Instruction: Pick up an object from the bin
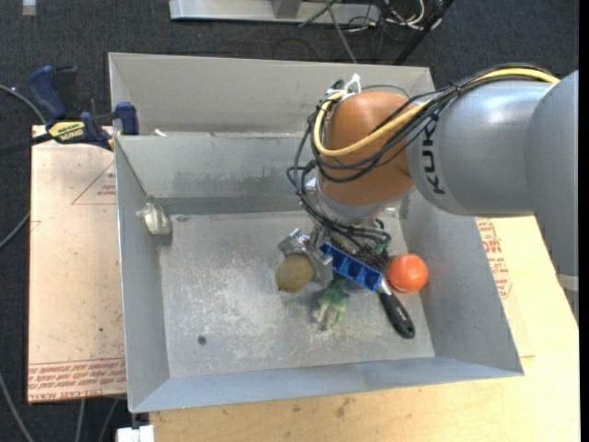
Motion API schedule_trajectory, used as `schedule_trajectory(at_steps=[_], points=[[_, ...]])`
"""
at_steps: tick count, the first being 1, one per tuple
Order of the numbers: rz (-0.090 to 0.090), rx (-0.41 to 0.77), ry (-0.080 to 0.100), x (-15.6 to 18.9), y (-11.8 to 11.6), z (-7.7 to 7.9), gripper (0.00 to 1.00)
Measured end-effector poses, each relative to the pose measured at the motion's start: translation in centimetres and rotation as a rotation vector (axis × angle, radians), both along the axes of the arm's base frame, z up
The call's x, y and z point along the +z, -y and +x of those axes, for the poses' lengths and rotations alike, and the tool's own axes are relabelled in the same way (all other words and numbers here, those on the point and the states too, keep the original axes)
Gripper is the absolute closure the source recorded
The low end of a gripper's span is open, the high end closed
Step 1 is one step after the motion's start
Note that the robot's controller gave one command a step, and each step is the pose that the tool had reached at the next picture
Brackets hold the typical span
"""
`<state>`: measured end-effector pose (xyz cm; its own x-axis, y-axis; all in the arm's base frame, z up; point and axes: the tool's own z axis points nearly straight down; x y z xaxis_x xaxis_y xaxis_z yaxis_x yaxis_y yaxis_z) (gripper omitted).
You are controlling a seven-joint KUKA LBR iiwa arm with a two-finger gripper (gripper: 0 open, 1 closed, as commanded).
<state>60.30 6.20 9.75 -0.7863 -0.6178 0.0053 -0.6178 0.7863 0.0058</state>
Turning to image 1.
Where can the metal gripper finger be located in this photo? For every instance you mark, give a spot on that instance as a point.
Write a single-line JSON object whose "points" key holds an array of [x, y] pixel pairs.
{"points": [[323, 271], [292, 241]]}

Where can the brown round toy fruit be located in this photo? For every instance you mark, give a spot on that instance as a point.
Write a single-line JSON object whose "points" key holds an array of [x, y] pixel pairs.
{"points": [[294, 273]]}

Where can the blue plastic block with holes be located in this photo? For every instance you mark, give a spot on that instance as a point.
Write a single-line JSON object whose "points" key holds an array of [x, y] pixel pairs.
{"points": [[352, 267]]}

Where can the green toy figure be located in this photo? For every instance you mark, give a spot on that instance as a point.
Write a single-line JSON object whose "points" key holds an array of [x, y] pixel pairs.
{"points": [[332, 304]]}

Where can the orange ball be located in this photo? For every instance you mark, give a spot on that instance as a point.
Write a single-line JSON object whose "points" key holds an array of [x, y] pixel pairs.
{"points": [[407, 272]]}

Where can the grey metal bin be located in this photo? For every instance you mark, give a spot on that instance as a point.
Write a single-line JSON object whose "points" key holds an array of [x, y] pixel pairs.
{"points": [[221, 293]]}

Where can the brown cardboard board, red print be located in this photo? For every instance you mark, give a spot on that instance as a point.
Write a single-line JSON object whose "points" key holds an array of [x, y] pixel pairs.
{"points": [[73, 256]]}

